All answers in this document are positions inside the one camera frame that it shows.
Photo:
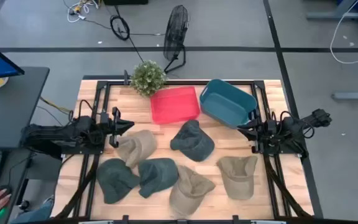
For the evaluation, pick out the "black floor fan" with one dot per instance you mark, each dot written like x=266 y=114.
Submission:
x=175 y=31

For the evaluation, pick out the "person's leg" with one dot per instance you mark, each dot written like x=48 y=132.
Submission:
x=36 y=214

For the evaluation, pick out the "black aluminium table frame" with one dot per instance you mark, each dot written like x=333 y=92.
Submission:
x=185 y=82

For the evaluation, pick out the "teal plastic basket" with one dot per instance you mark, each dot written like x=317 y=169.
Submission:
x=225 y=104

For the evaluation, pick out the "dark green baseball cap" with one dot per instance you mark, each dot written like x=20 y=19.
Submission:
x=193 y=141
x=115 y=180
x=157 y=175

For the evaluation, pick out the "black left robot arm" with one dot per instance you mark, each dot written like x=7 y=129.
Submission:
x=57 y=137

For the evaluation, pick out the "tan baseball cap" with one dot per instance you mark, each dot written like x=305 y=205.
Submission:
x=238 y=177
x=138 y=146
x=188 y=189

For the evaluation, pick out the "black desk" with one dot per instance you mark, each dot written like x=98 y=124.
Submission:
x=11 y=109

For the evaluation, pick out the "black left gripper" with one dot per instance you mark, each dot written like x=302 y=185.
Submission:
x=115 y=140

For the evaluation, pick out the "red plastic basket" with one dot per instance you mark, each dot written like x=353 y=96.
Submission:
x=174 y=105

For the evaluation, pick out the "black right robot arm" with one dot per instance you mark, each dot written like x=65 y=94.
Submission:
x=291 y=133

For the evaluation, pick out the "grey table foot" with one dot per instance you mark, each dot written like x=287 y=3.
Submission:
x=328 y=15
x=353 y=96

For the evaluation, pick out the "black chair caster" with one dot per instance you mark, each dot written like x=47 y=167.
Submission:
x=24 y=205

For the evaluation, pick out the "small artificial green plant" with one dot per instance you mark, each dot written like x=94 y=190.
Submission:
x=148 y=77

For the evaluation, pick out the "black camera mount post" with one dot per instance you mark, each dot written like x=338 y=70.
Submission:
x=126 y=77

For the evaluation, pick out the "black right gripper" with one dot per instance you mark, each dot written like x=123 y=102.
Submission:
x=267 y=132

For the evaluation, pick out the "black box on floor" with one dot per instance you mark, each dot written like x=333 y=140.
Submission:
x=126 y=2

